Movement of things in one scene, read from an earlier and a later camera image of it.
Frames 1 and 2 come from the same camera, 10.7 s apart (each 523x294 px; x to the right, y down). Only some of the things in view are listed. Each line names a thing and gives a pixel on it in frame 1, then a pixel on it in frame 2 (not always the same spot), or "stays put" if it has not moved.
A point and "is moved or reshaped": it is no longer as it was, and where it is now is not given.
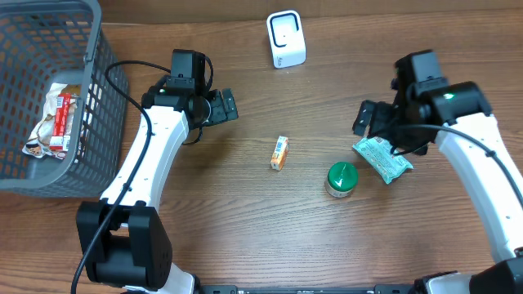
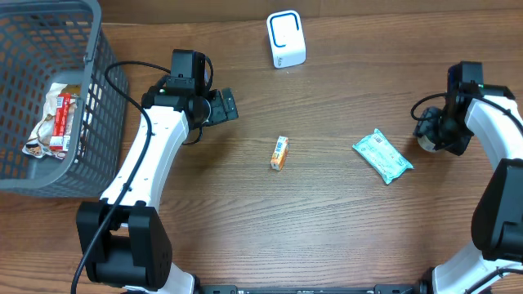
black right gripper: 374,124 → 458,144
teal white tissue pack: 377,153 stays put
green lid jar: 341,178 is moved or reshaped
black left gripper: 223,107 stays put
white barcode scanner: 286,38 stays put
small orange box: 280,154 stays put
